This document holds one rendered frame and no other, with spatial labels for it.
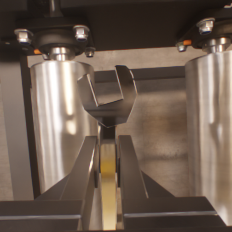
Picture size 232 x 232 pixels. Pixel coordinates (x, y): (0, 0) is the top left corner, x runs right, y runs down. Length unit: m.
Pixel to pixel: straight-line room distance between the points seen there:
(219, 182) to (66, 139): 0.27
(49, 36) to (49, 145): 0.18
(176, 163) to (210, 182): 0.99
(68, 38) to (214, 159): 0.32
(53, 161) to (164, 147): 1.05
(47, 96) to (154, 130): 1.02
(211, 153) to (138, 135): 0.91
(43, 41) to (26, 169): 0.30
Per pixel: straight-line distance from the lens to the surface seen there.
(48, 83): 0.28
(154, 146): 1.25
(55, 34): 0.31
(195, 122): 0.34
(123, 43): 0.41
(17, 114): 0.46
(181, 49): 0.41
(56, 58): 0.33
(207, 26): 0.33
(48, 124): 0.28
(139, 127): 1.20
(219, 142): 0.33
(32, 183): 0.48
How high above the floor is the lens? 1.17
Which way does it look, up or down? 86 degrees down
